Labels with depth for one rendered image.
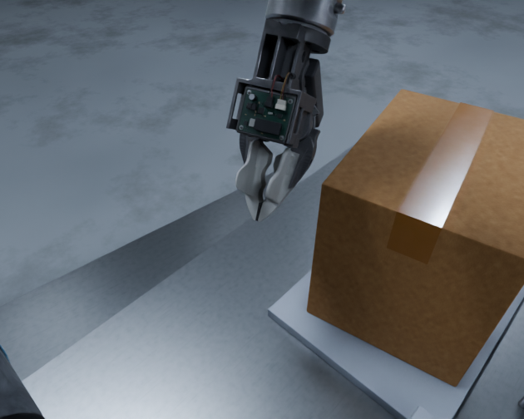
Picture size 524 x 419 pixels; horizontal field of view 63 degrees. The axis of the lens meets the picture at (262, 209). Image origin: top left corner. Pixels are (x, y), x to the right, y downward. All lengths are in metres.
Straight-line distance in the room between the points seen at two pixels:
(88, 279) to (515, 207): 0.68
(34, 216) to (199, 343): 1.78
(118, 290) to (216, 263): 0.18
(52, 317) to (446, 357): 0.62
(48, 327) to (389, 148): 0.60
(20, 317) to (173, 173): 1.71
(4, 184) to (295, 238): 2.07
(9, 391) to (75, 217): 1.88
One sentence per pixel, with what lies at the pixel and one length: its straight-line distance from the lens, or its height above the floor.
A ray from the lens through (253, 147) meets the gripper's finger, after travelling 0.48.
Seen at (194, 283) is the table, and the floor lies 0.83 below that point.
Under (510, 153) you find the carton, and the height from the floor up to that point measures 1.12.
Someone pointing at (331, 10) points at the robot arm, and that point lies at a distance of 0.47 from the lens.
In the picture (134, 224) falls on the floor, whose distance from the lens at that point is 2.17.
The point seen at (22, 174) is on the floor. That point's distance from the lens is 2.73.
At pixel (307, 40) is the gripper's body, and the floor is 1.28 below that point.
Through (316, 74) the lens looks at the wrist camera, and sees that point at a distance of 0.49.
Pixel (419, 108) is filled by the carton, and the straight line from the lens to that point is 0.71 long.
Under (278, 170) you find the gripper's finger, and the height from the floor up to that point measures 1.16.
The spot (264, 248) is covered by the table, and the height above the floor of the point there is 0.83.
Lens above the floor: 1.44
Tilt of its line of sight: 42 degrees down
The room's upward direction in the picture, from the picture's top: straight up
